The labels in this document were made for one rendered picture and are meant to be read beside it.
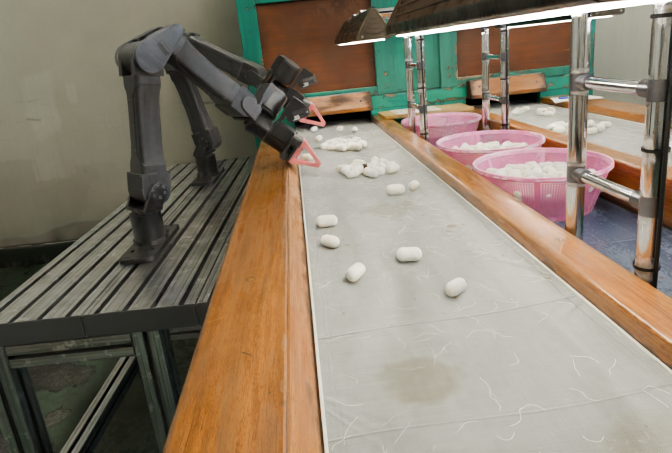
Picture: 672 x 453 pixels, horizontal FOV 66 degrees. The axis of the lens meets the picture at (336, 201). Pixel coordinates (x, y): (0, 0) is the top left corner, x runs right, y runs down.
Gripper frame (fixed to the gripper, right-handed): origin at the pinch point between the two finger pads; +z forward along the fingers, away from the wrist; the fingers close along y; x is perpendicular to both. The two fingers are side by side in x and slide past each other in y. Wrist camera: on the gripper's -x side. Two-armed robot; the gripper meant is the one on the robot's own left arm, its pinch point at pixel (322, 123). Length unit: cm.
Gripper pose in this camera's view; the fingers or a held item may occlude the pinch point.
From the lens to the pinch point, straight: 160.6
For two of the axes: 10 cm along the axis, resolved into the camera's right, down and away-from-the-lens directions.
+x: -5.7, 8.0, 1.8
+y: -0.9, -2.8, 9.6
